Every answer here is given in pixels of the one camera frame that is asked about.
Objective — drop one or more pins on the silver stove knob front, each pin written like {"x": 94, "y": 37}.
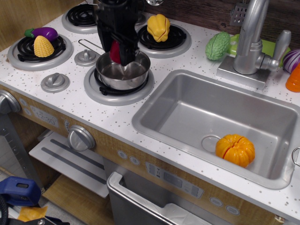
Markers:
{"x": 55, "y": 83}

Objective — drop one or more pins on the white oven shelf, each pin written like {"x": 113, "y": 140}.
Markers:
{"x": 85, "y": 167}

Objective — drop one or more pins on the blue clamp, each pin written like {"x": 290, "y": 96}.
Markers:
{"x": 19, "y": 191}

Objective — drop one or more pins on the silver oven dial centre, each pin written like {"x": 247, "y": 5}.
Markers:
{"x": 79, "y": 139}

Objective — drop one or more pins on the orange toy carrot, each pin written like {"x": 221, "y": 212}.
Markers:
{"x": 293, "y": 82}

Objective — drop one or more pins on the small steel saucepan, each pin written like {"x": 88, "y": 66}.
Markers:
{"x": 112, "y": 75}

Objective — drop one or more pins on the silver stove knob middle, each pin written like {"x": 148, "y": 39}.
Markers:
{"x": 86, "y": 58}

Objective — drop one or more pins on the green toy cabbage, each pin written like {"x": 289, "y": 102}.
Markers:
{"x": 217, "y": 46}

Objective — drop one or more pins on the silver oven dial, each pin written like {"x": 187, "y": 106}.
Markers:
{"x": 79, "y": 139}
{"x": 8, "y": 103}

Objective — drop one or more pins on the lime green cutting board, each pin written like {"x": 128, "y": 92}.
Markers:
{"x": 267, "y": 46}

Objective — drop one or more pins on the yellow toy bell pepper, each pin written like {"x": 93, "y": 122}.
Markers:
{"x": 158, "y": 26}

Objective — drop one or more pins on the silver stove knob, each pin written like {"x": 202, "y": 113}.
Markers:
{"x": 55, "y": 83}
{"x": 86, "y": 58}

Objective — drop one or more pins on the silver wire handle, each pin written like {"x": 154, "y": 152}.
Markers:
{"x": 294, "y": 156}

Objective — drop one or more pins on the silver toy faucet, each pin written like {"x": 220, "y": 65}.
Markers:
{"x": 250, "y": 66}

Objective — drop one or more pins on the front right stove burner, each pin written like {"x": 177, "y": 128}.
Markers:
{"x": 103, "y": 95}

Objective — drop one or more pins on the orange toy pumpkin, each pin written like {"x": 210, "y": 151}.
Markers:
{"x": 236, "y": 149}

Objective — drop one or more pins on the back right stove burner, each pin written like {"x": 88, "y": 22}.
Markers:
{"x": 177, "y": 43}

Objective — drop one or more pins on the grey oven door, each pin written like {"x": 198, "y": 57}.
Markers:
{"x": 14, "y": 159}

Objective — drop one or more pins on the front left stove burner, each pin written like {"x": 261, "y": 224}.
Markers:
{"x": 21, "y": 54}

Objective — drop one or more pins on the silver grater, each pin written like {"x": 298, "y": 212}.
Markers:
{"x": 238, "y": 13}

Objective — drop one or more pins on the purple toy eggplant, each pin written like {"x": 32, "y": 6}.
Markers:
{"x": 49, "y": 33}

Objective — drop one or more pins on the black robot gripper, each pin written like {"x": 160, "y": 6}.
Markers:
{"x": 116, "y": 20}

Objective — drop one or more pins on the stove burner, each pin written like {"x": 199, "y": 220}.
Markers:
{"x": 177, "y": 43}
{"x": 103, "y": 95}
{"x": 21, "y": 54}
{"x": 80, "y": 20}

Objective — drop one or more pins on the yellow toy corn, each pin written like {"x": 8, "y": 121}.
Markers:
{"x": 42, "y": 47}

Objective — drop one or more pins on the back left stove burner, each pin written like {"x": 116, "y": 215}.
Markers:
{"x": 80, "y": 20}

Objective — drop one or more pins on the grey dishwasher door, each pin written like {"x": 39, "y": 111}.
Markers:
{"x": 155, "y": 207}

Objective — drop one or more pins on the purple toy onion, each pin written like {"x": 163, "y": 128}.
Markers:
{"x": 291, "y": 60}

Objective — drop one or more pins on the silver oven dial left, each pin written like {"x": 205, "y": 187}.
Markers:
{"x": 8, "y": 103}

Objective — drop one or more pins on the grey sink basin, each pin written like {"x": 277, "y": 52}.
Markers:
{"x": 192, "y": 112}

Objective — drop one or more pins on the yellow cloth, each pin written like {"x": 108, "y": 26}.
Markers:
{"x": 31, "y": 213}

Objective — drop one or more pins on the red toy sweet potato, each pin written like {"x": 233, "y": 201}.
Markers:
{"x": 115, "y": 52}

